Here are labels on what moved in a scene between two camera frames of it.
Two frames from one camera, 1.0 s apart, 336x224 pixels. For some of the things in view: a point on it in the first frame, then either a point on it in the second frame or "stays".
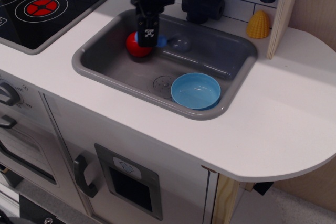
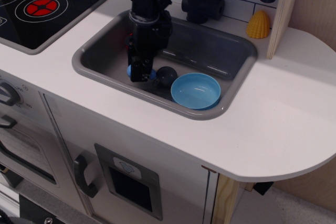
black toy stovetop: (37, 10) stays
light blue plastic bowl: (196, 91) stays
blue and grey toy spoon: (179, 42) → (165, 76)
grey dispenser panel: (130, 182) stays
